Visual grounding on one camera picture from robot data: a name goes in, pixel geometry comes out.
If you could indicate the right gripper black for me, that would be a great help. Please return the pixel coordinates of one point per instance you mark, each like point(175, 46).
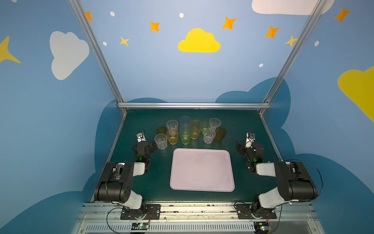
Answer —
point(247, 149)

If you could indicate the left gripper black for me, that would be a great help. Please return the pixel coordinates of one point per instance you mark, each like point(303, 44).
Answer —
point(143, 145)

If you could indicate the clear faceted glass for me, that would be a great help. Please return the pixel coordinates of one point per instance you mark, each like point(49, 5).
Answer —
point(161, 141)
point(172, 128)
point(214, 123)
point(209, 135)

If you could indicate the dark amber textured glass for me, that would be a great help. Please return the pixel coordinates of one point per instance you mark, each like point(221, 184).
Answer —
point(161, 130)
point(220, 134)

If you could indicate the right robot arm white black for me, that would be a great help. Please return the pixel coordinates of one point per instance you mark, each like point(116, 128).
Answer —
point(293, 182)

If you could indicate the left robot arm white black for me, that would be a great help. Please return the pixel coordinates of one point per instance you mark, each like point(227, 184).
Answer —
point(115, 183)

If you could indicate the pink rectangular tray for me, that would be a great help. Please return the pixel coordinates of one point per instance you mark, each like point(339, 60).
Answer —
point(203, 170)

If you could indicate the orange short glass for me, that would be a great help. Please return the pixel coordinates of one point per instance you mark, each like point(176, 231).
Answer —
point(172, 137)

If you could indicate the tall green glass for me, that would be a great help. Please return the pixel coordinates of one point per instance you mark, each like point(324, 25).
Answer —
point(185, 135)

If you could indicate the tall clear bluish glass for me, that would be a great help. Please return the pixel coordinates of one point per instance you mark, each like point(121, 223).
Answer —
point(185, 125)

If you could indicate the small green glass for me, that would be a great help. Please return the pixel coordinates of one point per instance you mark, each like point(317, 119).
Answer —
point(204, 125)

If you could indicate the tall orange glass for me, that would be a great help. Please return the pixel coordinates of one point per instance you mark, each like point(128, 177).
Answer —
point(195, 129)

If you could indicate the right controller board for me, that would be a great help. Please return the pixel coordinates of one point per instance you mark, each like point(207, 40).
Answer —
point(261, 228)

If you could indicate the controller board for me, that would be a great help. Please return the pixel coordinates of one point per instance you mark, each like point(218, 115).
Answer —
point(140, 226)
point(261, 228)

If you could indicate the left controller board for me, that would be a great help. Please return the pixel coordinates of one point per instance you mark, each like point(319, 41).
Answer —
point(140, 226)

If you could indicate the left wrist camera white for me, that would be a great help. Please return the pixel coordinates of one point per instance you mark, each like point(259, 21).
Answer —
point(140, 137)

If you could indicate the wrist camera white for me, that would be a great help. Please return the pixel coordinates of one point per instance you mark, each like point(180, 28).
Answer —
point(250, 138)
point(140, 137)

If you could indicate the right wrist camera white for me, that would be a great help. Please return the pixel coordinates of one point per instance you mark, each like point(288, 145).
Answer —
point(250, 138)

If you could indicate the aluminium frame back bar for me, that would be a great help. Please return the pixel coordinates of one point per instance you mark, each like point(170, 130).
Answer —
point(155, 105)

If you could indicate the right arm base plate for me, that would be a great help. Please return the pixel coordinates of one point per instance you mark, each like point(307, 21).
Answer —
point(247, 211)

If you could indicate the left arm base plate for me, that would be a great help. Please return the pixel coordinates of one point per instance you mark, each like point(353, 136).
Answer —
point(146, 212)

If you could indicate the aluminium frame left post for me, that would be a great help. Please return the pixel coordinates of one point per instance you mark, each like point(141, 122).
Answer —
point(84, 22)

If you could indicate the aluminium frame post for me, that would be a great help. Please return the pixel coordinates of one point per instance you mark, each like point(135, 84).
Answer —
point(303, 36)
point(84, 22)

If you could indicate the aluminium frame right post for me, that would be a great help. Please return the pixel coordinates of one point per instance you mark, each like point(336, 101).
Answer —
point(303, 36)

